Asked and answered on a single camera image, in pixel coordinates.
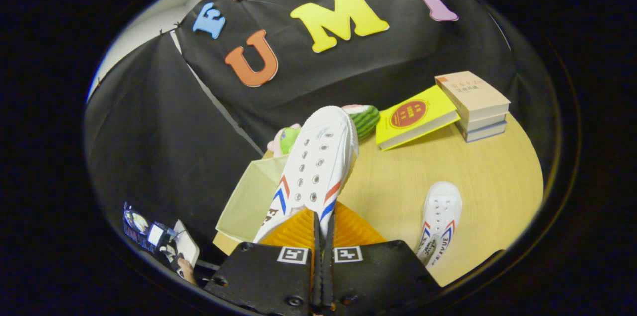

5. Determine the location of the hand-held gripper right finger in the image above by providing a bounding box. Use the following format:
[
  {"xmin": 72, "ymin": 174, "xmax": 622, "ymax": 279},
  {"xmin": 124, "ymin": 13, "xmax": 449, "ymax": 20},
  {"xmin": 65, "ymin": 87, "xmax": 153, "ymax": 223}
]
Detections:
[{"xmin": 322, "ymin": 202, "xmax": 442, "ymax": 316}]

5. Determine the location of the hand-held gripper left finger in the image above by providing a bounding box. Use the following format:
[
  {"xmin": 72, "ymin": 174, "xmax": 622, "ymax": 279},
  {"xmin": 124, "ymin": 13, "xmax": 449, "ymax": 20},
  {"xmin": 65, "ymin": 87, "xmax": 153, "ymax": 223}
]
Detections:
[{"xmin": 203, "ymin": 208, "xmax": 323, "ymax": 316}]

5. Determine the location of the translucent storage box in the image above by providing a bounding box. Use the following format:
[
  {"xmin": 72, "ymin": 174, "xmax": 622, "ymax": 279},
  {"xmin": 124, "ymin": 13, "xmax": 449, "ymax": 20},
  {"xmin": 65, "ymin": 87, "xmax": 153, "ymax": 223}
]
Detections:
[{"xmin": 215, "ymin": 154, "xmax": 290, "ymax": 243}]

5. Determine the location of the white striped canvas shoe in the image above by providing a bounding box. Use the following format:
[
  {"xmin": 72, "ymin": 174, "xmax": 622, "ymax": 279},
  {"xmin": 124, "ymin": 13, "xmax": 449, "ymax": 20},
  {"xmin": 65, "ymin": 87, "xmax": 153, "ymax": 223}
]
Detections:
[
  {"xmin": 253, "ymin": 106, "xmax": 359, "ymax": 244},
  {"xmin": 415, "ymin": 181, "xmax": 463, "ymax": 270}
]

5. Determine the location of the white paper sheet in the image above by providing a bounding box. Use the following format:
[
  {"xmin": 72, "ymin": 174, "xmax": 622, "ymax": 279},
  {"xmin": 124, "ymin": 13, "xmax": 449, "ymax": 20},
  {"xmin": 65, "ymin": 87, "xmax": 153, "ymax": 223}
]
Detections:
[{"xmin": 169, "ymin": 220, "xmax": 201, "ymax": 268}]

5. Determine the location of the green and pink plush toy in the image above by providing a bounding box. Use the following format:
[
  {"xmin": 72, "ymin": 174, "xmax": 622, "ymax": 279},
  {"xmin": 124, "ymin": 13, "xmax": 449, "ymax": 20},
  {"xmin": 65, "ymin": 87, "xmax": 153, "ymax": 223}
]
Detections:
[{"xmin": 267, "ymin": 123, "xmax": 303, "ymax": 157}]

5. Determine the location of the watermelon slice plush toy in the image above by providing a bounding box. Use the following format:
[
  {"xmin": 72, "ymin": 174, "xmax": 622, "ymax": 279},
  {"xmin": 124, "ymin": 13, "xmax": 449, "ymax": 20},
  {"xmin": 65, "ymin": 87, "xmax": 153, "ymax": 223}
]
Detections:
[{"xmin": 342, "ymin": 104, "xmax": 381, "ymax": 140}]

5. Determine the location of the yellow book with red circle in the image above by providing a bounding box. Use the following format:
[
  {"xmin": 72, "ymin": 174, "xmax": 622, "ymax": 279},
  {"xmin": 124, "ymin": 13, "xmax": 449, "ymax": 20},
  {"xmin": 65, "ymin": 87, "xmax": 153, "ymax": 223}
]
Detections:
[{"xmin": 375, "ymin": 85, "xmax": 461, "ymax": 151}]

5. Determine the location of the grey-blue book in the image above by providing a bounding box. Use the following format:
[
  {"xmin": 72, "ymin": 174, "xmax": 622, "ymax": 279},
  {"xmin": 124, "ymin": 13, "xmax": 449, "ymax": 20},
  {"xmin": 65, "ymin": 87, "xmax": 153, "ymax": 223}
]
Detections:
[{"xmin": 460, "ymin": 121, "xmax": 508, "ymax": 143}]

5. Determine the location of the white book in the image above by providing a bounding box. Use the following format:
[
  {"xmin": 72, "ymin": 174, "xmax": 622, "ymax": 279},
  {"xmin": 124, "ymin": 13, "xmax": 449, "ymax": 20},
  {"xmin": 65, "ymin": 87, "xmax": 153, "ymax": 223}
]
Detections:
[{"xmin": 455, "ymin": 113, "xmax": 508, "ymax": 133}]

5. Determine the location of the tan cover book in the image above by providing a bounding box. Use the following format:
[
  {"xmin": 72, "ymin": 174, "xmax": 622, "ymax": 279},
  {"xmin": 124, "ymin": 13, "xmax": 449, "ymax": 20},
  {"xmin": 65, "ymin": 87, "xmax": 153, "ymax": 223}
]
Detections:
[{"xmin": 434, "ymin": 71, "xmax": 511, "ymax": 122}]

